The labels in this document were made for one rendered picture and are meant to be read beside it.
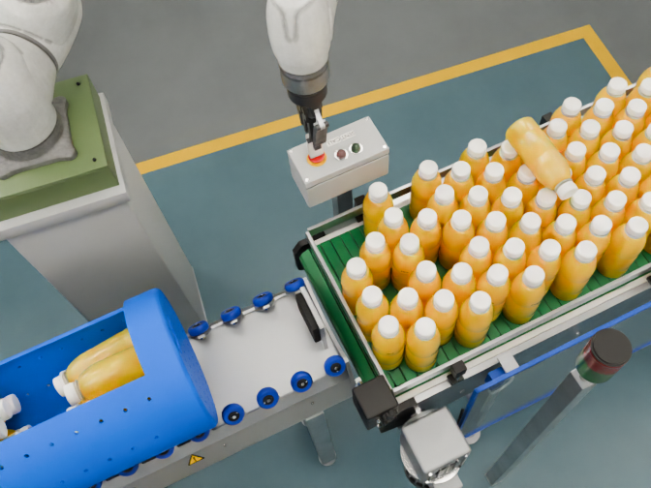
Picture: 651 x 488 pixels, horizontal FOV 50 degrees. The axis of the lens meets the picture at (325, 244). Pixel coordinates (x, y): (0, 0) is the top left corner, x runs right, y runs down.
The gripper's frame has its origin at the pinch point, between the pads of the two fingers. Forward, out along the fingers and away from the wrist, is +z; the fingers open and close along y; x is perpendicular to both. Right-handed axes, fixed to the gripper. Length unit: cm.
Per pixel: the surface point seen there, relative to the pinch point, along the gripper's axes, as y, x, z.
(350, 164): -4.7, -5.7, 5.1
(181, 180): 89, 29, 115
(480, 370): -52, -13, 25
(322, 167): -2.6, -0.1, 5.1
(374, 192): -12.7, -7.4, 6.3
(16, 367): -16, 71, 8
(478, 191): -22.4, -26.6, 6.3
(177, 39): 163, 4, 115
